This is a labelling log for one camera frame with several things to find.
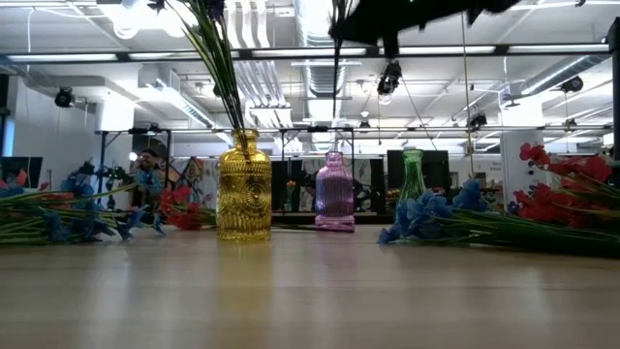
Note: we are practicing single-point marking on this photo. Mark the person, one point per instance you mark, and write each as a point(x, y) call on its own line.
point(147, 174)

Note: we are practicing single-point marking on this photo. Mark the colourful patterned board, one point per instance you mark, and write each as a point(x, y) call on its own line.
point(198, 174)

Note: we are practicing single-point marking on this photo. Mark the pink ribbed glass vase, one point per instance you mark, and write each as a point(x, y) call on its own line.
point(334, 194)

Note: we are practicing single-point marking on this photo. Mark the green glass vase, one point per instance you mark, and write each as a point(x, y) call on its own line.
point(412, 174)

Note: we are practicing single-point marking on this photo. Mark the background small flower vase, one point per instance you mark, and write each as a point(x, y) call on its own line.
point(289, 194)

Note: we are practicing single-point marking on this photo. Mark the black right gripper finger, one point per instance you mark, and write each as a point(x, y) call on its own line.
point(391, 46)

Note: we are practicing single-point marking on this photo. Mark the background black robot arms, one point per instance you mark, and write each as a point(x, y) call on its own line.
point(97, 172)

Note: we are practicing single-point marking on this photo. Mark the black ceiling spotlight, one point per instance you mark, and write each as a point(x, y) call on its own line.
point(216, 90)
point(477, 121)
point(572, 84)
point(64, 97)
point(390, 77)

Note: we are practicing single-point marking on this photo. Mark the yellow embossed glass vase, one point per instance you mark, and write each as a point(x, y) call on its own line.
point(244, 194)

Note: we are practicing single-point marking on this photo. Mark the silver ventilation duct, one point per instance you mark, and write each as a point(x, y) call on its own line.
point(322, 72)

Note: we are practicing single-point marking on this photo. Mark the black background monitor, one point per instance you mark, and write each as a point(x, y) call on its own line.
point(24, 167)
point(436, 169)

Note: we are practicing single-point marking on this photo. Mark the white cabinet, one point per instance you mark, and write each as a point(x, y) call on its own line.
point(523, 165)

